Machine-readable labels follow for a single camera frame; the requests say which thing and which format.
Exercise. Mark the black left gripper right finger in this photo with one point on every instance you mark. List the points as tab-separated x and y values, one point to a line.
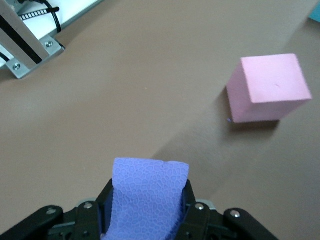
200	215

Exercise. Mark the pink foam cube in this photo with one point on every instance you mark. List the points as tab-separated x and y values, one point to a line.
272	80

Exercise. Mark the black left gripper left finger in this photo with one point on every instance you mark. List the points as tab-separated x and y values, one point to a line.
87	212

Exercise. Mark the purple foam cube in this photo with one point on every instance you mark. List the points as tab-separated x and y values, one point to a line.
147	190

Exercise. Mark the metal mounting bracket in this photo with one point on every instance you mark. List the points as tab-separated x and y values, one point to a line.
52	48

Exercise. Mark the cyan foam cube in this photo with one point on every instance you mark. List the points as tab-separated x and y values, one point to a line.
316	10

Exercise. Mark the brown table cover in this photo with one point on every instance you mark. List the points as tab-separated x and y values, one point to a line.
125	100

